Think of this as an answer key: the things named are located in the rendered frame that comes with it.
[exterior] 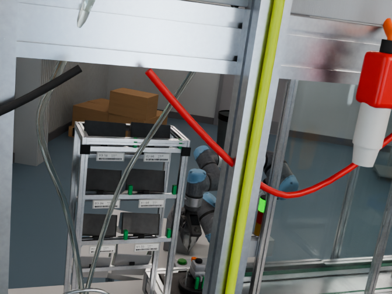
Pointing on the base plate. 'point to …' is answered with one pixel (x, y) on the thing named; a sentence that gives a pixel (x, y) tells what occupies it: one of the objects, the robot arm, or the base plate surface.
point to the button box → (188, 262)
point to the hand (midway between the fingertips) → (188, 249)
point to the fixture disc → (189, 286)
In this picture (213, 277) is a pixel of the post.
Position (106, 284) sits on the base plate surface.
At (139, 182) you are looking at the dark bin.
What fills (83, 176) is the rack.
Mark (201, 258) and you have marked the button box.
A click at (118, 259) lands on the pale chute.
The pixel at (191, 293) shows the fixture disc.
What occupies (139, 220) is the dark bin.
